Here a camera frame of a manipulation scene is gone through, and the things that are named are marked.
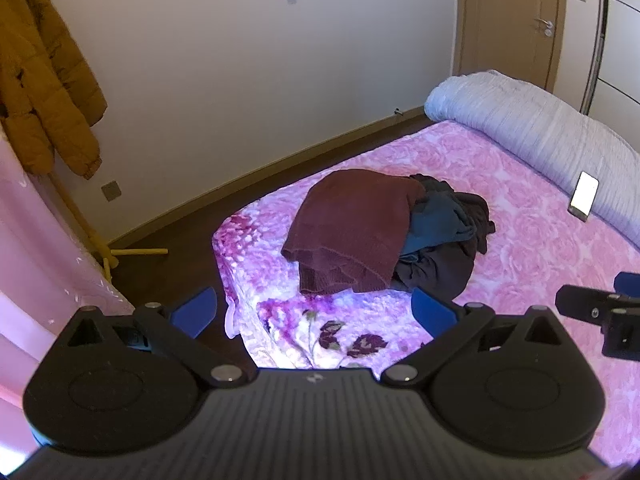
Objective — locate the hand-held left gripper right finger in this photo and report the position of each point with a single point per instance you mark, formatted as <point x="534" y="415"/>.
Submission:
<point x="430" y="310"/>

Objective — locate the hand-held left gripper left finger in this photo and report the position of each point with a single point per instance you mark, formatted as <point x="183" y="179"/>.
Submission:
<point x="197" y="307"/>

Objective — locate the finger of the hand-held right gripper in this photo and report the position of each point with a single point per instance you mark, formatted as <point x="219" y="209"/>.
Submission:
<point x="582" y="302"/>
<point x="630" y="282"/>

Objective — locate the maroon knit sweater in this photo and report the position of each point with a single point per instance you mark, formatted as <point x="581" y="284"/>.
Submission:
<point x="350" y="230"/>

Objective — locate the dark grey garment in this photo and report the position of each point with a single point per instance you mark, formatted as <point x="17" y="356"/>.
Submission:
<point x="440" y="275"/>

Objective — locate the pink floral blanket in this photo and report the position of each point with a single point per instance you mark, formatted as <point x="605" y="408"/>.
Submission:
<point x="525" y="240"/>

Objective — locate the teal garment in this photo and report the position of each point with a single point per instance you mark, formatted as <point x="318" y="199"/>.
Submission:
<point x="435" y="225"/>

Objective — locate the smartphone with white screen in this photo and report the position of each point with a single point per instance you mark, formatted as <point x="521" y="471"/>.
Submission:
<point x="584" y="195"/>

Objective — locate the wooden coat rack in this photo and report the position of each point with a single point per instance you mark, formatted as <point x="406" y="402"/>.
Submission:
<point x="107" y="255"/>

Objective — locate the pink curtain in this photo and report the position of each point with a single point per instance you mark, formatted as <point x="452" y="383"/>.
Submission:
<point x="40" y="270"/>

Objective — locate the rolled grey duvet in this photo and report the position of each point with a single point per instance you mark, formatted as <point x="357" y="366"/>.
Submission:
<point x="530" y="120"/>

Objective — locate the white wardrobe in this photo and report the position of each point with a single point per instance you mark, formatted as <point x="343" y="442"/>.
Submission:
<point x="622" y="50"/>

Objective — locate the mustard padded jacket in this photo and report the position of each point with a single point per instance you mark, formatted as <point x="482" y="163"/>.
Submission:
<point x="45" y="85"/>

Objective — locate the wooden door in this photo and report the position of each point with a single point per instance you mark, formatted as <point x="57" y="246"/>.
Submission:
<point x="500" y="15"/>

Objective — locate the beige wall socket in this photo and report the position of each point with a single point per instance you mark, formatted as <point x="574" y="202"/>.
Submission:
<point x="111" y="190"/>

